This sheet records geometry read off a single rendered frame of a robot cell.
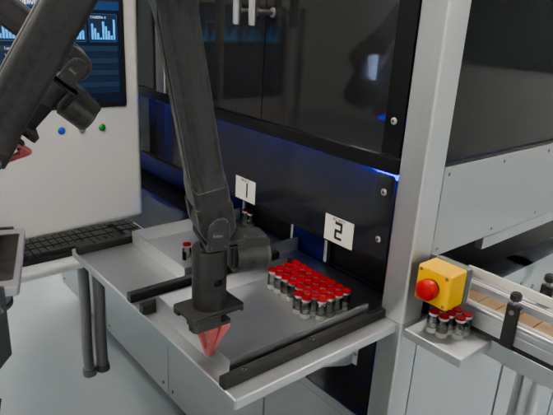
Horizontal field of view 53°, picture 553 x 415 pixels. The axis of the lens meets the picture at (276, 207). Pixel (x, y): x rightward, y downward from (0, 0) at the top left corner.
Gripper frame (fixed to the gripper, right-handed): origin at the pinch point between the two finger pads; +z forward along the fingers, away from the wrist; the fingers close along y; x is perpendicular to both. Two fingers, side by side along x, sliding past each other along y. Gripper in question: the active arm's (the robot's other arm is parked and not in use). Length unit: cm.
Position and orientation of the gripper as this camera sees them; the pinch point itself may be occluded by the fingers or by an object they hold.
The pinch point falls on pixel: (208, 351)
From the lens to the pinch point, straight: 98.5
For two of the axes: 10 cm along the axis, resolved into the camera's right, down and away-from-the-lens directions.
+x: -6.3, -2.8, 7.2
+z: -0.5, 9.4, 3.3
